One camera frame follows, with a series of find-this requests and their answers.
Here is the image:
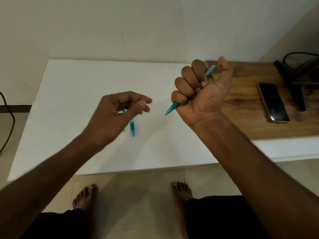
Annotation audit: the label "person's right hand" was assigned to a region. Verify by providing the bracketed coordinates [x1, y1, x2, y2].
[171, 56, 234, 128]

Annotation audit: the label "person's left hand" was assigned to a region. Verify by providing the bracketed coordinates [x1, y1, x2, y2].
[82, 91, 153, 148]

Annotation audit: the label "teal ballpoint pen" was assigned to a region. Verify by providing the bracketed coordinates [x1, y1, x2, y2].
[165, 65, 216, 116]

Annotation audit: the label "teal pen cap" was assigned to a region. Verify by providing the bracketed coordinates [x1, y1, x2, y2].
[122, 109, 136, 137]

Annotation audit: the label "person's left forearm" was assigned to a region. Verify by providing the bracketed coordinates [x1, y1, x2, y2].
[0, 132, 101, 239]

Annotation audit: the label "person's right forearm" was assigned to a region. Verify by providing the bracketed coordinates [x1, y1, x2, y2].
[192, 114, 319, 239]

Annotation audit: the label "brown wooden board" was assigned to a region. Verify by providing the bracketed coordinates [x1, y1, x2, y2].
[205, 60, 319, 141]

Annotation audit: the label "black smartphone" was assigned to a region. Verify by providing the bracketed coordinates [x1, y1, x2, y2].
[256, 82, 290, 124]

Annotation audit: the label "black metal stand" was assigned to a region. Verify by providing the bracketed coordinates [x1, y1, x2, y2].
[273, 57, 319, 112]

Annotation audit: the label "person's right foot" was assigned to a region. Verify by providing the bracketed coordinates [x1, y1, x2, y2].
[171, 181, 193, 239]

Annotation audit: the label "person's foot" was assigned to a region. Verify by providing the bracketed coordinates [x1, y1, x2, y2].
[72, 184, 99, 223]
[171, 181, 193, 239]

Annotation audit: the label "person's left foot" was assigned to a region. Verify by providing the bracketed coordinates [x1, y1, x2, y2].
[72, 184, 99, 223]

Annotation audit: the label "black shorts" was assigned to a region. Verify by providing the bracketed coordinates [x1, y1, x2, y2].
[19, 195, 271, 239]

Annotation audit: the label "black cable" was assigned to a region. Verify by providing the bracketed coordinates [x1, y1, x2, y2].
[283, 51, 319, 70]
[0, 91, 16, 155]

